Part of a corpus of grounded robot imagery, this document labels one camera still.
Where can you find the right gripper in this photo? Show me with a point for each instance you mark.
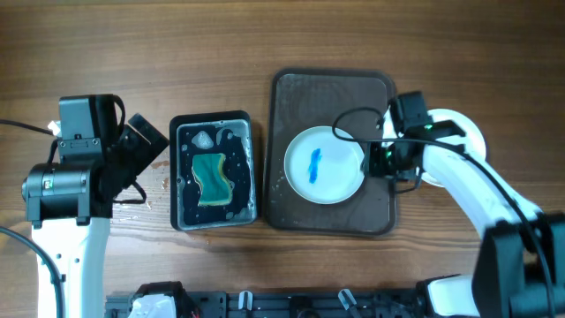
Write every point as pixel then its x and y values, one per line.
pixel 372 164

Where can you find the white plate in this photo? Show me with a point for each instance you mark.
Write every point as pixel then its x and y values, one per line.
pixel 323 165
pixel 474 132

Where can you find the white plate top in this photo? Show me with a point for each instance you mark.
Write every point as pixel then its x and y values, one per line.
pixel 323 165

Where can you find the green yellow sponge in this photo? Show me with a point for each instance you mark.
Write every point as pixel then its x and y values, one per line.
pixel 215 188

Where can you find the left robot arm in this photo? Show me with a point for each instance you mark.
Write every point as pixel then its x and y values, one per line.
pixel 69 203

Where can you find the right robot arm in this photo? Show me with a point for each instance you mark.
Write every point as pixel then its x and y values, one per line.
pixel 520 266

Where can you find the brown plastic tray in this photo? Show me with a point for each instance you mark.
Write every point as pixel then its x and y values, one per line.
pixel 302 98

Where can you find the black water basin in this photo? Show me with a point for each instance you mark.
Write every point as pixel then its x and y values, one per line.
pixel 229 133

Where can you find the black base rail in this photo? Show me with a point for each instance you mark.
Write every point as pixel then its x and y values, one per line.
pixel 381 303

